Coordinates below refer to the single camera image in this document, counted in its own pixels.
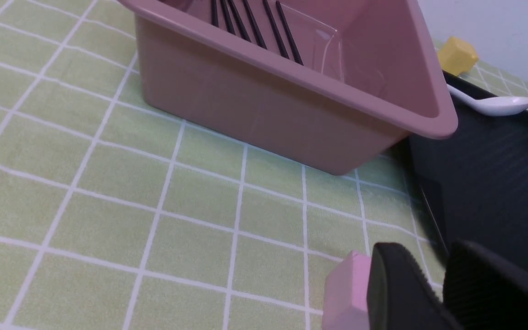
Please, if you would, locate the white spoon far left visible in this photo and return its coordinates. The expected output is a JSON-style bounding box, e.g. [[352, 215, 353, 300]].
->
[[447, 84, 528, 116]]

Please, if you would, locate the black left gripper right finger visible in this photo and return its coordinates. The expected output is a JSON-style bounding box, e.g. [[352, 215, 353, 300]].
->
[[443, 241, 528, 330]]

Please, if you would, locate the yellow wooden cube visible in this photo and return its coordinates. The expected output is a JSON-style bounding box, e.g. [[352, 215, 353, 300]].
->
[[437, 36, 479, 77]]

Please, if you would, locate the black chopstick in bin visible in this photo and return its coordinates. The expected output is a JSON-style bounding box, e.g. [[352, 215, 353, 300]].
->
[[276, 0, 304, 66]]

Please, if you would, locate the pink plastic bin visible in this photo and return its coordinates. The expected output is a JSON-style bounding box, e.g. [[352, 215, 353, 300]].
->
[[120, 0, 457, 176]]

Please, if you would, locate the black serving tray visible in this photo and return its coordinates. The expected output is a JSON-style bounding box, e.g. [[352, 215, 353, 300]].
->
[[404, 71, 528, 287]]

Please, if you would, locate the pink block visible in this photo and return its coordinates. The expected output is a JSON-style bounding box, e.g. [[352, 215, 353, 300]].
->
[[321, 250, 371, 330]]

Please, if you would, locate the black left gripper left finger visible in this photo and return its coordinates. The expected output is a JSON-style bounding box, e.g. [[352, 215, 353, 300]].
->
[[367, 243, 463, 330]]

